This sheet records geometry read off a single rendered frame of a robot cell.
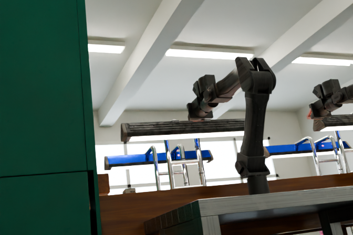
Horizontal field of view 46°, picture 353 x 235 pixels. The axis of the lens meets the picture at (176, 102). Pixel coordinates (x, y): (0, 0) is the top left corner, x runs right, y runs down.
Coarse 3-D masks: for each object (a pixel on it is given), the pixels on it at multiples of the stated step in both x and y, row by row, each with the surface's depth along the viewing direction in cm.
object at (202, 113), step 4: (188, 104) 164; (188, 108) 163; (196, 108) 161; (200, 108) 160; (192, 112) 163; (196, 112) 162; (200, 112) 160; (204, 112) 159; (208, 112) 160; (212, 112) 166; (188, 116) 163; (192, 116) 162; (196, 116) 163; (200, 116) 163; (204, 116) 164; (208, 116) 165; (212, 116) 166
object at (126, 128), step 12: (216, 120) 191; (228, 120) 193; (240, 120) 194; (132, 132) 175; (144, 132) 176; (156, 132) 178; (168, 132) 179; (180, 132) 181; (192, 132) 182; (204, 132) 184; (216, 132) 186
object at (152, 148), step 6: (180, 144) 227; (150, 150) 226; (156, 150) 221; (174, 150) 234; (180, 150) 224; (156, 156) 219; (180, 156) 224; (156, 162) 218; (156, 168) 217; (186, 168) 222; (156, 174) 216; (162, 174) 217; (174, 174) 219; (186, 174) 220; (156, 180) 215; (186, 180) 219; (156, 186) 214
